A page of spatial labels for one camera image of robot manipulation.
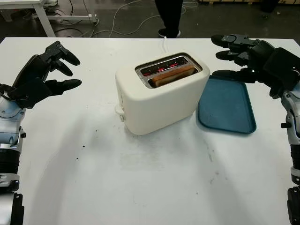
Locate black floor cable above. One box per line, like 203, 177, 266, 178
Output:
55, 27, 94, 38

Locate browned toast slice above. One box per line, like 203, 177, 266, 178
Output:
150, 65, 195, 88

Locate white toaster power cord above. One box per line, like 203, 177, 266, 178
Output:
161, 36, 170, 53

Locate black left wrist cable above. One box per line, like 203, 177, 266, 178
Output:
0, 83, 17, 101

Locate white two-slot toaster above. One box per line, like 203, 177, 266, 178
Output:
114, 50, 211, 136

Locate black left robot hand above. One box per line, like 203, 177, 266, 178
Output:
15, 40, 83, 95

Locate grey plastic bin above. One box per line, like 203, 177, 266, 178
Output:
0, 9, 12, 23

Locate blue plastic tray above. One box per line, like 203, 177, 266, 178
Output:
195, 75, 257, 135

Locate person beige jacket black trousers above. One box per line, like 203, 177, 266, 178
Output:
154, 0, 182, 38

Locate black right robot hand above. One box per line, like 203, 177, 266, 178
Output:
210, 33, 296, 99

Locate white floor cable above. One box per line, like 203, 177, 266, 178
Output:
92, 0, 165, 38

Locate white desk frame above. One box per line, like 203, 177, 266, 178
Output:
0, 0, 99, 38

